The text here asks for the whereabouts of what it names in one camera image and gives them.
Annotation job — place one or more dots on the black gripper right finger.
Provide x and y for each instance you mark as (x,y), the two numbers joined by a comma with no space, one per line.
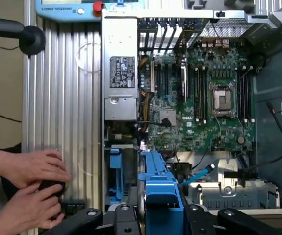
(197,220)

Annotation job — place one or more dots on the metal socket cover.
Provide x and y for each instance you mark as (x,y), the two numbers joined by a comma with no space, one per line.
(231,128)

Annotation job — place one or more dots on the grey power supply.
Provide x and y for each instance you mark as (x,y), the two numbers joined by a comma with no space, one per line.
(121,36)

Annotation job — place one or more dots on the person's right hand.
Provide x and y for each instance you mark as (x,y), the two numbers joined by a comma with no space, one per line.
(30,210)

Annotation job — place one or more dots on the blue robot teach pendant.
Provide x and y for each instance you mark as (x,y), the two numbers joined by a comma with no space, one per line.
(57,13)

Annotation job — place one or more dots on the green Dell motherboard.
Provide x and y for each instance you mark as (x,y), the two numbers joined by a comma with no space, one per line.
(204,137)

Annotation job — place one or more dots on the grey metal drive cage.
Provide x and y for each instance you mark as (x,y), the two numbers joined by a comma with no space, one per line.
(229,191)

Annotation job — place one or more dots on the silver coin battery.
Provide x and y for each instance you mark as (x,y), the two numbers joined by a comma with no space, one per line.
(240,140)

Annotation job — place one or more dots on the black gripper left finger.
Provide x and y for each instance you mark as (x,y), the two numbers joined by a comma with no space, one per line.
(128,220)

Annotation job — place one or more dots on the small black bracket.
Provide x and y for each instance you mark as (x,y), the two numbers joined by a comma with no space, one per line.
(72,208)

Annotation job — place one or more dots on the white expansion slot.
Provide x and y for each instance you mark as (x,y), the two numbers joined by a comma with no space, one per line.
(152,76)

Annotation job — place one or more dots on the person's left hand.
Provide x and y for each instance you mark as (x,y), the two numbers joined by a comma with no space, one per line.
(28,166)

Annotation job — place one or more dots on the black finned plastic bracket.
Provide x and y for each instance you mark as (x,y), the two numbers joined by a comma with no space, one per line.
(183,169)

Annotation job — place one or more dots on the open grey PC case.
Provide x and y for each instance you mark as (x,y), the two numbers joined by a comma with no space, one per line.
(273,85)

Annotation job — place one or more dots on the silver chipset heat sink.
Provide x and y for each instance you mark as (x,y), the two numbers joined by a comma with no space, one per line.
(166,113)

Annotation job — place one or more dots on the black RAM slot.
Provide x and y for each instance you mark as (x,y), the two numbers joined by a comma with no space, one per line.
(252,98)
(244,98)
(206,98)
(239,98)
(199,98)
(248,98)
(202,98)

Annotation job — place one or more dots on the black expansion slot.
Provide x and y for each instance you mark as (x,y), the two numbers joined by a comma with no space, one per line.
(166,80)
(159,80)

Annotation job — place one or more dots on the CPU socket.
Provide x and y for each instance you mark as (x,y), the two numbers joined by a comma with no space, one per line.
(223,100)

